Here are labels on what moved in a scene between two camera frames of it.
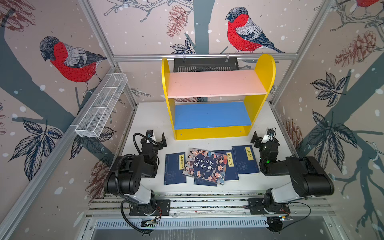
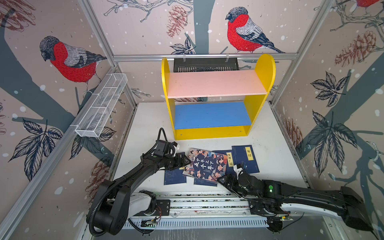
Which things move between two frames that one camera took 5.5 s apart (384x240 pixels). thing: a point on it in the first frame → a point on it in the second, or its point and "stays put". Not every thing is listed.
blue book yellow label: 231,173 stays put
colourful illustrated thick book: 206,165 stays put
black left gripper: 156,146 → 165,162
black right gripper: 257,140 → 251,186
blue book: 204,182 stays put
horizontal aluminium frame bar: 206,55 stays put
